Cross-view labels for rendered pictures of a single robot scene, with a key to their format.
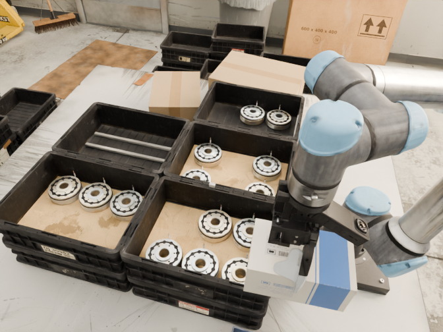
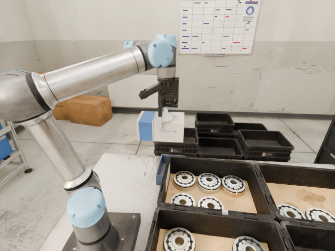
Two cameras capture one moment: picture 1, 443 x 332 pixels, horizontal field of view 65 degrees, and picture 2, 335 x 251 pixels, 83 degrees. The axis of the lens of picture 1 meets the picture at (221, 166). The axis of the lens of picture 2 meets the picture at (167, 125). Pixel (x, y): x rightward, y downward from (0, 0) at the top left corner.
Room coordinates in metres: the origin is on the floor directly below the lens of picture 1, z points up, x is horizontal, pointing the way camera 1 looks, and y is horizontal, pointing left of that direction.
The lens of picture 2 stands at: (1.13, -0.20, 1.47)
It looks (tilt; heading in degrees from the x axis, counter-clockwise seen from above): 27 degrees down; 175
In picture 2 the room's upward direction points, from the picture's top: straight up
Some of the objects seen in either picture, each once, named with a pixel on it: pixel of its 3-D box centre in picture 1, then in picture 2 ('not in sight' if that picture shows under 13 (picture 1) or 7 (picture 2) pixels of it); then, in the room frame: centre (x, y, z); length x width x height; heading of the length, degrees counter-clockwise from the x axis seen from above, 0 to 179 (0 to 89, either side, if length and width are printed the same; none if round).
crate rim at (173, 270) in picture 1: (208, 230); (211, 183); (0.56, 0.03, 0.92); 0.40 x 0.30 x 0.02; 77
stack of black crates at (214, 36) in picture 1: (236, 59); not in sight; (2.61, -0.08, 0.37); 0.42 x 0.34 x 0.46; 81
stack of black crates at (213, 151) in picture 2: not in sight; (216, 160); (-0.36, 0.41, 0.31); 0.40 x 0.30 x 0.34; 81
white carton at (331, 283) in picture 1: (298, 263); (161, 126); (0.37, -0.17, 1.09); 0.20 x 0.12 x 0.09; 81
